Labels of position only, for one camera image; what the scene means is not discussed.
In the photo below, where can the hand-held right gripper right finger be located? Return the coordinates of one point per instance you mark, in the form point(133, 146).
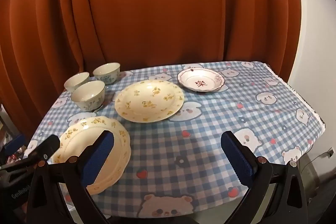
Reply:
point(239, 158)

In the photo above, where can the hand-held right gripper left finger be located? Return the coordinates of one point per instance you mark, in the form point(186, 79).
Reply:
point(98, 158)

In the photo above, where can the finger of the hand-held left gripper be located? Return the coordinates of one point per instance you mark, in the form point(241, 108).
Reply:
point(14, 144)
point(48, 146)

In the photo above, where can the scalloped yellow floral plate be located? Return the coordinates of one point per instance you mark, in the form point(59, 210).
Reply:
point(78, 132)
point(110, 176)

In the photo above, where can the cream bowl green floral print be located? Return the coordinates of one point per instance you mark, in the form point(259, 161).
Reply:
point(88, 92)

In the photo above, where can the small cream bowl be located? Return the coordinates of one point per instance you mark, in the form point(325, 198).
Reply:
point(76, 79)

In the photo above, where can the round yellow floral plate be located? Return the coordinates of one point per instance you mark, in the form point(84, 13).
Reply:
point(149, 100)

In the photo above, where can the white plate red pattern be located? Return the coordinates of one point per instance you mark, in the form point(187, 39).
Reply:
point(200, 81)

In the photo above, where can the cream bowl blue floral print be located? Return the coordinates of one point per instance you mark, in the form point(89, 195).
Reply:
point(105, 70)

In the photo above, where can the blue checked bear print tablecloth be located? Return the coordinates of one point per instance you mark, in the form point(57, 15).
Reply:
point(183, 150)

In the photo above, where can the orange curtain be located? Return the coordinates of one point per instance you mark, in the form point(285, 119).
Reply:
point(168, 3)

